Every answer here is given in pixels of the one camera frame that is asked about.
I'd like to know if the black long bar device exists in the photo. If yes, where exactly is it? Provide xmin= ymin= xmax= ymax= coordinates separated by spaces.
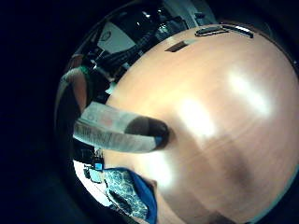
xmin=221 ymin=23 xmax=255 ymax=39

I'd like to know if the black flat remote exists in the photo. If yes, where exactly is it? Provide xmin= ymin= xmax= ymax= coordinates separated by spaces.
xmin=194 ymin=25 xmax=226 ymax=37

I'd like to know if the white sign board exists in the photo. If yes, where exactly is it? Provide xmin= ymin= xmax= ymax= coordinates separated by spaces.
xmin=96 ymin=21 xmax=137 ymax=54

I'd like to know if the blue patterned bag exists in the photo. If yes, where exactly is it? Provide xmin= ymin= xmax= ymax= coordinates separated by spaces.
xmin=102 ymin=167 xmax=159 ymax=224

